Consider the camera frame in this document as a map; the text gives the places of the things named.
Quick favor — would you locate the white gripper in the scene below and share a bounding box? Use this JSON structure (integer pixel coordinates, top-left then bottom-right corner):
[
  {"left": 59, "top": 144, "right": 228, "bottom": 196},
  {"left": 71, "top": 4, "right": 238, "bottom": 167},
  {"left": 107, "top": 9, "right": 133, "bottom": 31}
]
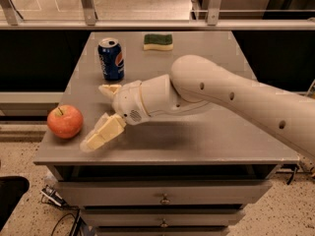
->
[{"left": 80, "top": 81, "right": 150, "bottom": 152}]

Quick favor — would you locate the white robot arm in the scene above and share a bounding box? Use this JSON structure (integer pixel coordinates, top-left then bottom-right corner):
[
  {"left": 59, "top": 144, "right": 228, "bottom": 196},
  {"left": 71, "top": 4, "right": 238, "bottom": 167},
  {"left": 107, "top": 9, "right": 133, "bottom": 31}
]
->
[{"left": 81, "top": 55, "right": 315, "bottom": 159}]

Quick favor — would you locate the red apple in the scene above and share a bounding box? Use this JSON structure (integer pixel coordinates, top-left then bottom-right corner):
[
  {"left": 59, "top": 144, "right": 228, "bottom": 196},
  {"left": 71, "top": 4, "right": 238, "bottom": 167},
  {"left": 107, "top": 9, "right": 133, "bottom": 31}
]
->
[{"left": 47, "top": 105, "right": 84, "bottom": 139}]

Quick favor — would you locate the blue Pepsi can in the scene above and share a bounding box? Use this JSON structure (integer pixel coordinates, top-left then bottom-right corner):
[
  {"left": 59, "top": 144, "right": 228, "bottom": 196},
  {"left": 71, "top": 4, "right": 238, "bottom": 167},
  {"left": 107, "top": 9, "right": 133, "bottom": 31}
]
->
[{"left": 97, "top": 37, "right": 124, "bottom": 82}]

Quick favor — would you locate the green yellow sponge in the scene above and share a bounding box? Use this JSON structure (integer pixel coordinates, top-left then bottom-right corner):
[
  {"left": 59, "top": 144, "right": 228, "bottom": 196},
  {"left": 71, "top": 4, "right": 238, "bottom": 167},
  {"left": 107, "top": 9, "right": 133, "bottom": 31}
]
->
[{"left": 143, "top": 33, "right": 173, "bottom": 51}]

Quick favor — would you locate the power strip on floor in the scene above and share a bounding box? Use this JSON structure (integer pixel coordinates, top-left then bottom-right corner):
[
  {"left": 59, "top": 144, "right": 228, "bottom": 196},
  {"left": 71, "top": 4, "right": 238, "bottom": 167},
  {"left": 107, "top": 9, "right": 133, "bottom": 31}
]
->
[{"left": 41, "top": 185, "right": 65, "bottom": 207}]

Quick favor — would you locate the top grey drawer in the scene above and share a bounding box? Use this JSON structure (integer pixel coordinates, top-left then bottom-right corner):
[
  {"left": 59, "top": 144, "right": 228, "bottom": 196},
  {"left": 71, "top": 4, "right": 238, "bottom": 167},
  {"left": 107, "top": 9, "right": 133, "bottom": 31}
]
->
[{"left": 55, "top": 180, "right": 272, "bottom": 207}]

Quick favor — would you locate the grey drawer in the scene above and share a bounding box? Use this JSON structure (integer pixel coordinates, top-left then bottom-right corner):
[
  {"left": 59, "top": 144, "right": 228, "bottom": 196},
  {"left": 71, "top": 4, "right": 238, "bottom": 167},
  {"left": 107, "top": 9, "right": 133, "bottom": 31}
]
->
[
  {"left": 55, "top": 180, "right": 272, "bottom": 207},
  {"left": 81, "top": 209, "right": 244, "bottom": 227}
]

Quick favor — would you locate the grey drawer cabinet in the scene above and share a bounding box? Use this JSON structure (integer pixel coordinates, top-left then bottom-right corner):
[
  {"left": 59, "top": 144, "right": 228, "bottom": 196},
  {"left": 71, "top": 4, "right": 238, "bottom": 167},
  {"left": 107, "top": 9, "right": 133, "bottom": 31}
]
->
[{"left": 34, "top": 32, "right": 299, "bottom": 236}]

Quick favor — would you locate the middle grey drawer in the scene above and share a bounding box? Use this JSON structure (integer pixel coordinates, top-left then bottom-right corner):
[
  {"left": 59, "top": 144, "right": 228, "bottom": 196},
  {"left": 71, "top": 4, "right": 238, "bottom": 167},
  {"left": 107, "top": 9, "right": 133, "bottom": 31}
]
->
[{"left": 81, "top": 209, "right": 244, "bottom": 227}]

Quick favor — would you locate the black chair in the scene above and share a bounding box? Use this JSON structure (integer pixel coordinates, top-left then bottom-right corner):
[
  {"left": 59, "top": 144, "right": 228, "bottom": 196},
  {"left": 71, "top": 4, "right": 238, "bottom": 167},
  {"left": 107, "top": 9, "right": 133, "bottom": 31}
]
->
[{"left": 0, "top": 176, "right": 30, "bottom": 230}]

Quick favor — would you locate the metal window railing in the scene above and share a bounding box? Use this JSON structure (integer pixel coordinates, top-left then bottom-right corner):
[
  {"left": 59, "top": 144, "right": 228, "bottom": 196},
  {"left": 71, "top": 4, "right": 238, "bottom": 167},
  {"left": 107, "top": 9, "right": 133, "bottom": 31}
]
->
[{"left": 0, "top": 0, "right": 315, "bottom": 30}]

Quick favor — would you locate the black floor cable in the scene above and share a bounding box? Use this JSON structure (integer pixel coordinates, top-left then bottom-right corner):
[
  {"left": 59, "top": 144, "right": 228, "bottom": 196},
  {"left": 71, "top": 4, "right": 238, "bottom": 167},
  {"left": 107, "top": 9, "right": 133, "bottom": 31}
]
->
[{"left": 50, "top": 208, "right": 83, "bottom": 236}]

